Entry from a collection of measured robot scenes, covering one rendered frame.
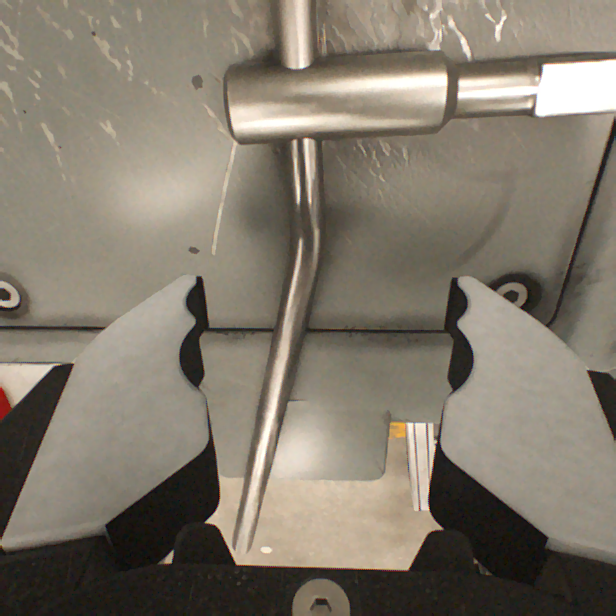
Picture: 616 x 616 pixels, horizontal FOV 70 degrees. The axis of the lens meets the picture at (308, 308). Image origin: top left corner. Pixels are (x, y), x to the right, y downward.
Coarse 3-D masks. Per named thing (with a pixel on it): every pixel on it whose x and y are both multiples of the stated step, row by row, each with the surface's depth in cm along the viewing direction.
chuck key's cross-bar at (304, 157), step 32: (288, 0) 11; (288, 32) 12; (288, 64) 12; (288, 160) 14; (320, 160) 14; (288, 192) 14; (320, 192) 14; (320, 224) 15; (320, 256) 15; (288, 288) 16; (288, 320) 17; (288, 352) 17; (288, 384) 18; (256, 448) 21; (256, 480) 22; (256, 512) 23
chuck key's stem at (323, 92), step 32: (256, 64) 12; (320, 64) 12; (352, 64) 12; (384, 64) 12; (416, 64) 12; (448, 64) 12; (480, 64) 12; (512, 64) 12; (544, 64) 12; (576, 64) 12; (608, 64) 12; (224, 96) 12; (256, 96) 12; (288, 96) 12; (320, 96) 12; (352, 96) 12; (384, 96) 12; (416, 96) 12; (448, 96) 12; (480, 96) 12; (512, 96) 12; (544, 96) 12; (576, 96) 12; (608, 96) 12; (256, 128) 13; (288, 128) 13; (320, 128) 13; (352, 128) 13; (384, 128) 13; (416, 128) 13
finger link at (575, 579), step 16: (592, 384) 8; (608, 384) 8; (608, 400) 8; (608, 416) 7; (544, 560) 6; (560, 560) 5; (576, 560) 5; (592, 560) 5; (544, 576) 6; (560, 576) 5; (576, 576) 5; (592, 576) 5; (608, 576) 5; (560, 592) 5; (576, 592) 5; (592, 592) 5; (608, 592) 5; (592, 608) 5; (608, 608) 5
